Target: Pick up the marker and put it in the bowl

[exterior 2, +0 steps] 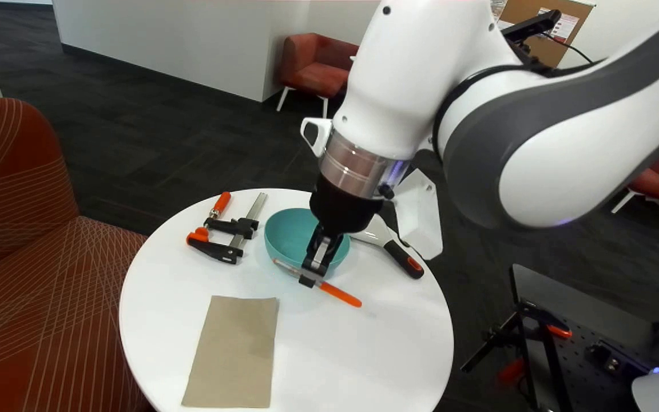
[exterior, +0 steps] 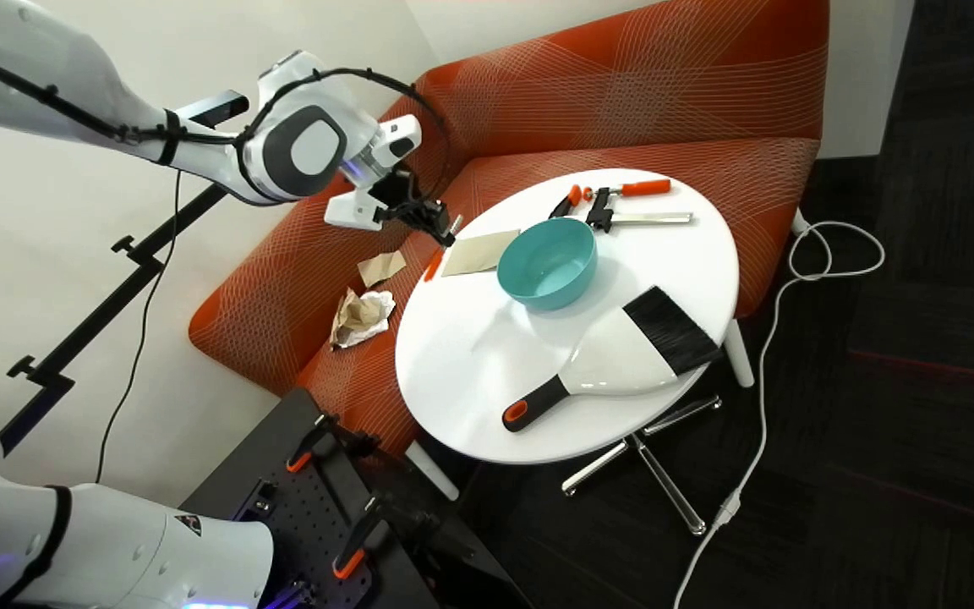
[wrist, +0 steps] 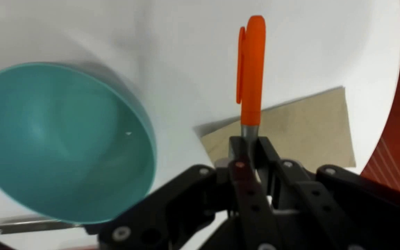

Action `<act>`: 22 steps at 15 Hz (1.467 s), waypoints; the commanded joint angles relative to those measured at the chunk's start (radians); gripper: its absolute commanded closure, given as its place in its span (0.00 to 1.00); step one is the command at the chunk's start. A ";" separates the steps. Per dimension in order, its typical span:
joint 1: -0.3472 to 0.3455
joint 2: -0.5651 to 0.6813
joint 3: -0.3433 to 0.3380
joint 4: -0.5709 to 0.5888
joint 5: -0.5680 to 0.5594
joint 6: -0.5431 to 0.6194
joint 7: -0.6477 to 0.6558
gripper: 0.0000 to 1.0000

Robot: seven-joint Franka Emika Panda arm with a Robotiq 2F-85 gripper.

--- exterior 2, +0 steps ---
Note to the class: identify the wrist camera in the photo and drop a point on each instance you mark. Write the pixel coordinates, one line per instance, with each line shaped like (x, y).
(419, 214)

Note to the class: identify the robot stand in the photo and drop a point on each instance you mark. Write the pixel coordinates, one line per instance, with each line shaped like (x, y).
(581, 309)

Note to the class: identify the orange and black bar clamp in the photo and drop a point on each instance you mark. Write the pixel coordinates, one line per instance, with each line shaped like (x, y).
(229, 228)

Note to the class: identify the orange patterned armchair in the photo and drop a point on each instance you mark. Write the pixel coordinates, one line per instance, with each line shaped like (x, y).
(26, 274)

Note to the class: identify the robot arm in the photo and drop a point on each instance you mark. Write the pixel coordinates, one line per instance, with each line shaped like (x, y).
(421, 68)

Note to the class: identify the black clamp with orange grips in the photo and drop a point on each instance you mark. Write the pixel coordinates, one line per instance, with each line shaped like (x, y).
(535, 329)

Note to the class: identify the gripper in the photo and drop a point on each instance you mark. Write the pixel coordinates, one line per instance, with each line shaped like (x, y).
(341, 209)

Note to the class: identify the black power box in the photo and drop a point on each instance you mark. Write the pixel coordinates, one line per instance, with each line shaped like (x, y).
(612, 357)

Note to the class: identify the teal bowl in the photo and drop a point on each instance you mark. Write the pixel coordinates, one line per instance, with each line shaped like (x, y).
(286, 237)

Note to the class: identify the camera on mount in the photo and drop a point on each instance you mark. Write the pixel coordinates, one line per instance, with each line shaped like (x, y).
(532, 26)

